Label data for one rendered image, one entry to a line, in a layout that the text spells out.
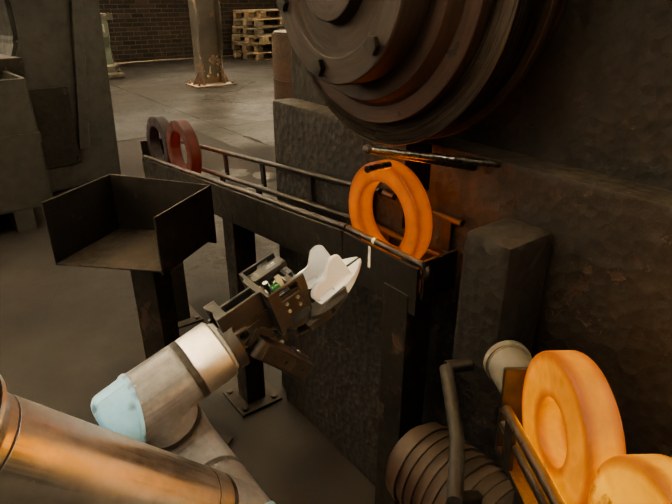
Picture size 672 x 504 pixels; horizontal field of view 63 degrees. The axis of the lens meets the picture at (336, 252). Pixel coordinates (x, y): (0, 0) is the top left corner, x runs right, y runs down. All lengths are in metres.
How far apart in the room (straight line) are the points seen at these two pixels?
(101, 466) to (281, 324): 0.27
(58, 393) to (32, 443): 1.46
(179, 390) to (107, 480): 0.17
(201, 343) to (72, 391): 1.28
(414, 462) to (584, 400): 0.33
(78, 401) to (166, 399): 1.22
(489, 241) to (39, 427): 0.55
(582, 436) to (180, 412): 0.41
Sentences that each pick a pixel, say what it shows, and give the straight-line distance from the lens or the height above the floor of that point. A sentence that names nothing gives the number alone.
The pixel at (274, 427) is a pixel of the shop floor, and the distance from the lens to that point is 1.61.
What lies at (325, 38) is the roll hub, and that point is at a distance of 0.83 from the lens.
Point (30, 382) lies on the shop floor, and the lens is 1.99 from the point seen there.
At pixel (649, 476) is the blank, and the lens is 0.45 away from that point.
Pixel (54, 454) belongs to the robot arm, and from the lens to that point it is 0.46.
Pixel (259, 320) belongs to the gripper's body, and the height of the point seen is 0.74.
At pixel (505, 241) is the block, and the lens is 0.74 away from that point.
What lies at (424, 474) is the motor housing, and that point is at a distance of 0.79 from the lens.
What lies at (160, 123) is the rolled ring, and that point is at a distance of 1.81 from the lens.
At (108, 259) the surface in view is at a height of 0.60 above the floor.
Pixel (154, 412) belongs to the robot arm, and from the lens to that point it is 0.64.
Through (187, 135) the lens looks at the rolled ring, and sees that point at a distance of 1.63.
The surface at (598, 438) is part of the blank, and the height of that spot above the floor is 0.75.
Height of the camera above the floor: 1.09
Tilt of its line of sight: 25 degrees down
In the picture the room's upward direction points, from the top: straight up
